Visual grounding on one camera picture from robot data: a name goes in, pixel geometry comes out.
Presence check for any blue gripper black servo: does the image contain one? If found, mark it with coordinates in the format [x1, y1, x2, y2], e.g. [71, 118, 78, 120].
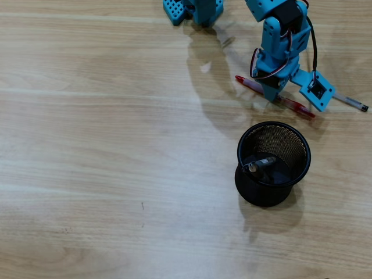
[252, 49, 302, 103]

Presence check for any red retractable pen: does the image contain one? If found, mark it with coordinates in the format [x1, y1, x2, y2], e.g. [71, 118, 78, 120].
[234, 75, 317, 119]

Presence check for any clear pen with grey grip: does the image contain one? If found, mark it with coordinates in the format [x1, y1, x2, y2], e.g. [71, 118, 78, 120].
[241, 156, 277, 174]

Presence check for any clear gel pen black cap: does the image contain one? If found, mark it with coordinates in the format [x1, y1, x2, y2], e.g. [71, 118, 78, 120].
[332, 92, 370, 113]

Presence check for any black retractable pen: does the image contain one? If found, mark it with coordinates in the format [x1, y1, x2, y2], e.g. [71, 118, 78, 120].
[251, 165, 276, 184]

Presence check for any black mesh pen holder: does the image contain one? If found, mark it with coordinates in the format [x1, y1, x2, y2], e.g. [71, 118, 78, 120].
[234, 120, 312, 208]

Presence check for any red white black servo wire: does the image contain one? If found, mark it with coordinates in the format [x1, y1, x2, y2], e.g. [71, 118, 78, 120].
[249, 27, 294, 80]

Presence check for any black camera cable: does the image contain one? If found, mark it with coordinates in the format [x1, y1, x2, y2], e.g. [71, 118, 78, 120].
[305, 16, 319, 79]

